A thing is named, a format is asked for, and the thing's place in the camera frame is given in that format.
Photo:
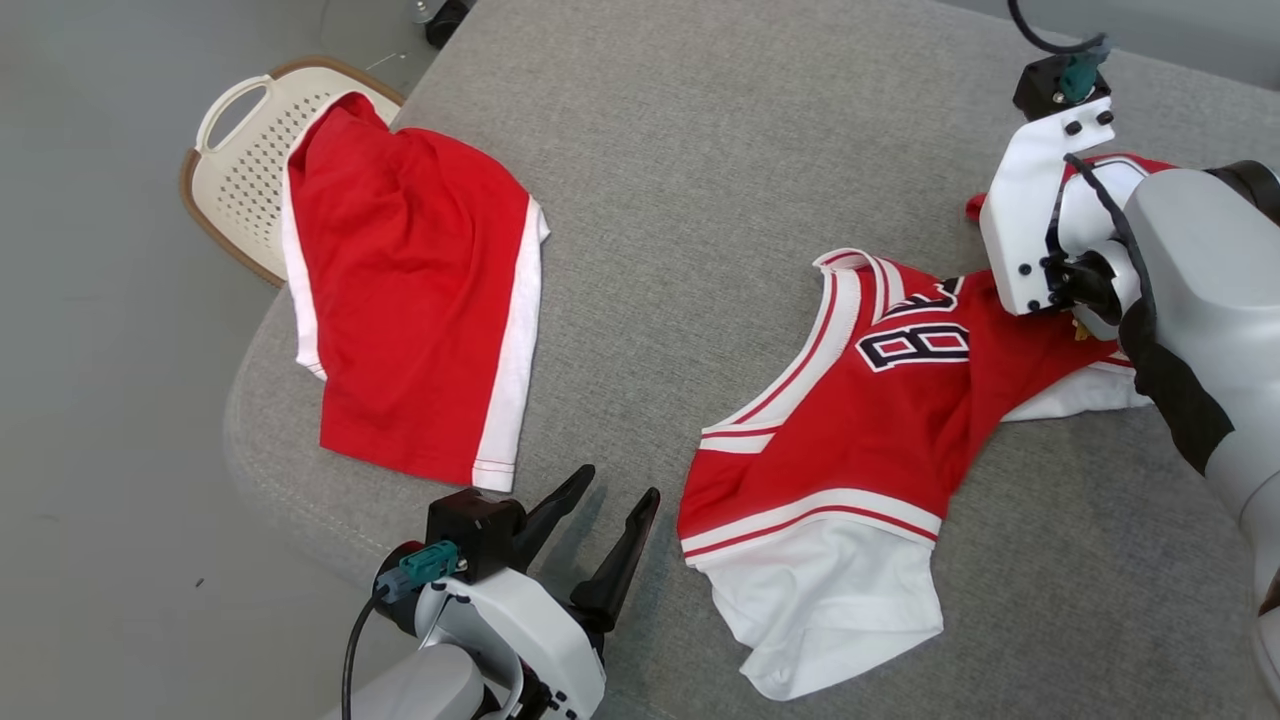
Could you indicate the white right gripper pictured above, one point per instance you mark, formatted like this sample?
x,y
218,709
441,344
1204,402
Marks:
x,y
1020,220

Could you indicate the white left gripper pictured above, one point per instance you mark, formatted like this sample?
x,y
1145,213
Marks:
x,y
530,630

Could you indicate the red white basketball jersey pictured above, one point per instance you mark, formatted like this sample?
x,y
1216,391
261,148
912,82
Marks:
x,y
850,440

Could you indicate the red shorts white side stripes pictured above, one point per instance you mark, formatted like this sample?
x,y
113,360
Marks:
x,y
410,300

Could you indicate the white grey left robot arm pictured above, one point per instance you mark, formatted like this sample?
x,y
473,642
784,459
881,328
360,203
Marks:
x,y
420,690

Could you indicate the cream perforated laundry basket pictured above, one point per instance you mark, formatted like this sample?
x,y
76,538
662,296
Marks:
x,y
240,170

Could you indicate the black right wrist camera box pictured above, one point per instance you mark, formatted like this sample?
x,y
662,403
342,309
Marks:
x,y
1035,90

